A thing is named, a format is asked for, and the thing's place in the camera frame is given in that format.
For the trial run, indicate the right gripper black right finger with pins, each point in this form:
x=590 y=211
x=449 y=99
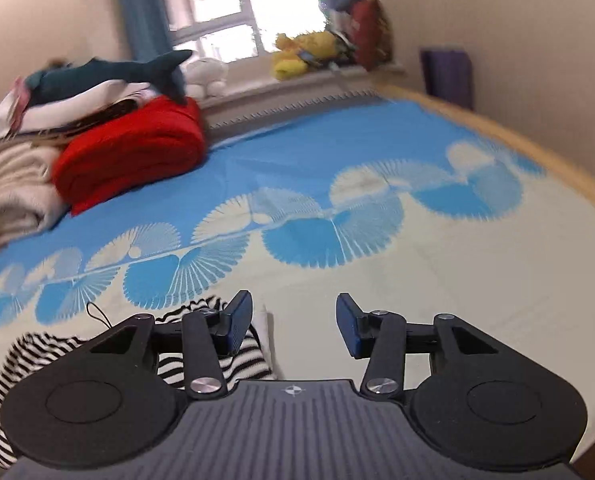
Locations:
x=465 y=393

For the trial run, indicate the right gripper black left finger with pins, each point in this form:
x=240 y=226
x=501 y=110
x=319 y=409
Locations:
x=123 y=391

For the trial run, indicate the black white striped garment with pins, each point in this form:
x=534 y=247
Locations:
x=31 y=351

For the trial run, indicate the white folded clothes pile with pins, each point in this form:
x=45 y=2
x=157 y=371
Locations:
x=60 y=121

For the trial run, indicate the cream folded blanket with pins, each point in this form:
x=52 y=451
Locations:
x=29 y=200

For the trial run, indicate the blue and cream patterned bedspread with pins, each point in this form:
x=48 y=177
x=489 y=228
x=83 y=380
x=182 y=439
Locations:
x=405 y=209

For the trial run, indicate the red folded blanket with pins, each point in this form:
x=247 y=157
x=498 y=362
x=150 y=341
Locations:
x=160 y=140

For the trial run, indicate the blue shark plush toy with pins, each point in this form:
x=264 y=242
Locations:
x=162 y=73

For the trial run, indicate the white plush toy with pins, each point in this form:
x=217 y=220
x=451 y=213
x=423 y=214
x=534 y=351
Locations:
x=205 y=78

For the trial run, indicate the left blue curtain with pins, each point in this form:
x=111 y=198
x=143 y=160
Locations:
x=146 y=27

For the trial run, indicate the red bag on windowsill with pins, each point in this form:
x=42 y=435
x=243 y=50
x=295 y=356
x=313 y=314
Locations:
x=370 y=34

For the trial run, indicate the yellow plush toy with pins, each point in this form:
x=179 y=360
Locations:
x=297 y=56

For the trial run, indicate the wooden bed frame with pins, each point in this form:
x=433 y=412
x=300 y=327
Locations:
x=574 y=176

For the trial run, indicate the purple box by wall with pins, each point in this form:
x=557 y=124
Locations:
x=448 y=75

